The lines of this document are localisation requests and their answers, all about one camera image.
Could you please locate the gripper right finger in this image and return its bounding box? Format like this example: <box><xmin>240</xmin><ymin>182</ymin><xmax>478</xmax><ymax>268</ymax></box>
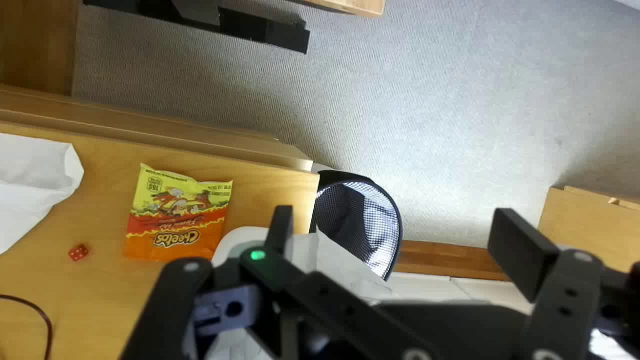
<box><xmin>487</xmin><ymin>207</ymin><xmax>640</xmax><ymax>360</ymax></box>

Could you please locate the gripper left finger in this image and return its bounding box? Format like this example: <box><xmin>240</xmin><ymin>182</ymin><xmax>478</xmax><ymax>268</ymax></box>
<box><xmin>119</xmin><ymin>204</ymin><xmax>442</xmax><ymax>360</ymax></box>

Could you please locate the clear plastic bin liner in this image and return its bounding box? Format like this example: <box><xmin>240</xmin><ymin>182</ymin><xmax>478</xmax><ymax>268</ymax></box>
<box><xmin>291</xmin><ymin>227</ymin><xmax>394</xmax><ymax>304</ymax></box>

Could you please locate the orange snack packet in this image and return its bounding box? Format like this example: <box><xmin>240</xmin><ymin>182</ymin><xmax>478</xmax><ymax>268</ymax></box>
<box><xmin>123</xmin><ymin>163</ymin><xmax>234</xmax><ymax>262</ymax></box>

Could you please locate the wooden desk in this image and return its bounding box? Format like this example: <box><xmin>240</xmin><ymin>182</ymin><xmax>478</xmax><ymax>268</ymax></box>
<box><xmin>537</xmin><ymin>184</ymin><xmax>640</xmax><ymax>274</ymax></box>

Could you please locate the black mesh waste basket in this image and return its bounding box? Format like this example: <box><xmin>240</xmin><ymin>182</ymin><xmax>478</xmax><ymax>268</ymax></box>
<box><xmin>309</xmin><ymin>170</ymin><xmax>404</xmax><ymax>282</ymax></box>

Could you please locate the black furniture base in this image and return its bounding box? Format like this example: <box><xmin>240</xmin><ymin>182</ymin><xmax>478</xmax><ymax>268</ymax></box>
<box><xmin>82</xmin><ymin>0</ymin><xmax>311</xmax><ymax>55</ymax></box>

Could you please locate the wooden table board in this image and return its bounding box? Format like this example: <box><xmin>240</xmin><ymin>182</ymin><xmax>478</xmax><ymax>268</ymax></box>
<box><xmin>290</xmin><ymin>0</ymin><xmax>386</xmax><ymax>19</ymax></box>

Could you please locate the white cloth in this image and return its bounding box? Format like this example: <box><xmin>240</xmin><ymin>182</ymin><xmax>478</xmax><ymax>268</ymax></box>
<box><xmin>0</xmin><ymin>132</ymin><xmax>85</xmax><ymax>256</ymax></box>

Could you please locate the wooden cabinet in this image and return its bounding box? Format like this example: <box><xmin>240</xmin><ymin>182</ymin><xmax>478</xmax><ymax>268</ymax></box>
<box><xmin>0</xmin><ymin>0</ymin><xmax>82</xmax><ymax>97</ymax></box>

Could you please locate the dark red cable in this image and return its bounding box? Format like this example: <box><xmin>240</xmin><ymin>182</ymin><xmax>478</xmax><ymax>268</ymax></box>
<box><xmin>0</xmin><ymin>293</ymin><xmax>54</xmax><ymax>360</ymax></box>

